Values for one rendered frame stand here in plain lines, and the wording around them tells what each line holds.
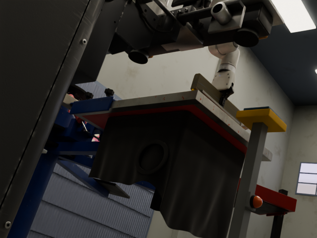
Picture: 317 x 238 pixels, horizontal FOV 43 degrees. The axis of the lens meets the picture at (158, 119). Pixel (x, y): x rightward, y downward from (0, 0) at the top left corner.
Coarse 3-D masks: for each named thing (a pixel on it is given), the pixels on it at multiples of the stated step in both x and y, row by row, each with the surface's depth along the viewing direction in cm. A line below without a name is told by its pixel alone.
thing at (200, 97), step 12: (156, 96) 158; (168, 96) 153; (180, 96) 148; (192, 96) 144; (204, 96) 146; (120, 108) 172; (132, 108) 168; (144, 108) 164; (204, 108) 147; (216, 108) 151; (84, 120) 202; (216, 120) 155; (228, 120) 156; (228, 132) 162; (240, 132) 162; (264, 156) 175
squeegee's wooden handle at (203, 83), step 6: (198, 78) 164; (204, 78) 166; (192, 84) 164; (198, 84) 163; (204, 84) 166; (210, 84) 169; (204, 90) 166; (210, 90) 169; (216, 90) 172; (210, 96) 169; (216, 96) 172; (228, 102) 178; (228, 108) 178; (234, 108) 181; (234, 114) 181
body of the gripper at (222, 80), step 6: (222, 72) 178; (228, 72) 176; (216, 78) 179; (222, 78) 176; (228, 78) 174; (234, 78) 177; (216, 84) 177; (222, 84) 175; (228, 84) 173; (234, 84) 176; (222, 90) 176; (228, 90) 175
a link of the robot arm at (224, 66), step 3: (219, 66) 181; (222, 66) 179; (225, 66) 178; (228, 66) 178; (231, 66) 178; (219, 69) 179; (228, 69) 177; (231, 69) 177; (234, 69) 179; (234, 72) 179
